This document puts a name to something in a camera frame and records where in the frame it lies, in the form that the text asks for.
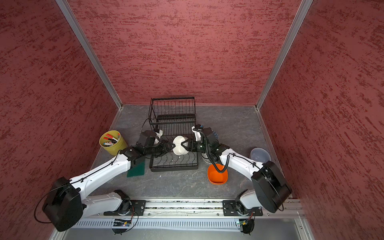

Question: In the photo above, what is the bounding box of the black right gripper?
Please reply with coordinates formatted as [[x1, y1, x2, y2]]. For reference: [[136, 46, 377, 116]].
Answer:
[[181, 138, 211, 153]]

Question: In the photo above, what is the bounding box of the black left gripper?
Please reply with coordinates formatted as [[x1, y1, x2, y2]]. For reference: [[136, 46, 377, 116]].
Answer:
[[145, 139, 176, 157]]

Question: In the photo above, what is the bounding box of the white ceramic bowl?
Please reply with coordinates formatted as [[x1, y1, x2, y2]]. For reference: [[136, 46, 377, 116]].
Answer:
[[173, 136, 188, 156]]

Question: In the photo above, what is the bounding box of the orange plastic bowl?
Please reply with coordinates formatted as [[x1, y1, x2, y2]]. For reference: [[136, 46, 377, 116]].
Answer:
[[207, 165, 229, 185]]

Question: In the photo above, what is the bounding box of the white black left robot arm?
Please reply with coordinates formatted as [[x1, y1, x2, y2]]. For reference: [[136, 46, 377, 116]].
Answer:
[[40, 129, 175, 232]]

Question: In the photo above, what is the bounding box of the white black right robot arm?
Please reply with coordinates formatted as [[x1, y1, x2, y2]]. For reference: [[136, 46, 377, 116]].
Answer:
[[173, 125, 292, 216]]

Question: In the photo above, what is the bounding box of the grey green patterned bowl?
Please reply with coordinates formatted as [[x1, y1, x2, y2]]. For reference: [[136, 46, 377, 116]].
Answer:
[[201, 153, 212, 165]]

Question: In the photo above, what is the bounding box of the green sponge cloth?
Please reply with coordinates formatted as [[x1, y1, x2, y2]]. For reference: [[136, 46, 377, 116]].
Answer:
[[127, 160, 146, 178]]

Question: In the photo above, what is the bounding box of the yellow utensil cup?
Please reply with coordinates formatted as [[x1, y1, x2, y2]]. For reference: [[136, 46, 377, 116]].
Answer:
[[99, 130, 128, 156]]

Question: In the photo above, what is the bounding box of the light blue mug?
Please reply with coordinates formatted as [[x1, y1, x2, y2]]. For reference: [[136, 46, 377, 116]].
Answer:
[[250, 148, 271, 163]]

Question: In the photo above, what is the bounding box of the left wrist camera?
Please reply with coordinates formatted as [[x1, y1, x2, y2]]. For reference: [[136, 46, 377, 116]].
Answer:
[[153, 128, 163, 145]]

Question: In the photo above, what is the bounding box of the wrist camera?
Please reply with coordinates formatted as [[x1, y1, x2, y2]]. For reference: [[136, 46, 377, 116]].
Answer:
[[153, 128, 163, 145], [192, 124, 202, 142]]

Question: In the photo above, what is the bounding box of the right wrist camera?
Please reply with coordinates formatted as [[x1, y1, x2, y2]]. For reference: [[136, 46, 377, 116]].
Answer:
[[192, 124, 202, 142]]

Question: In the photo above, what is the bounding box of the black wire dish rack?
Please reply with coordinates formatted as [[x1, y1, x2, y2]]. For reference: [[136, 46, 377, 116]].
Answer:
[[149, 97, 199, 172]]

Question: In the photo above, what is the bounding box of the red handled tool in cup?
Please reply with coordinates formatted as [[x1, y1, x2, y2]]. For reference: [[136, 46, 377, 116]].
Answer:
[[103, 134, 118, 144]]

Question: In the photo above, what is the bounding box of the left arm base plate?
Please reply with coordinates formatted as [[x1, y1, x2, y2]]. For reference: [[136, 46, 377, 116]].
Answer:
[[103, 200, 147, 218]]

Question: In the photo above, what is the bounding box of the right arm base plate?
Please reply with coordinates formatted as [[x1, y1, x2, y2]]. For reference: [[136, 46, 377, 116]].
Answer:
[[222, 200, 263, 217]]

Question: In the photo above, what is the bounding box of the aluminium front rail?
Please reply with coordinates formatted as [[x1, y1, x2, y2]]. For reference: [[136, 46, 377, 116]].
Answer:
[[131, 198, 306, 219]]

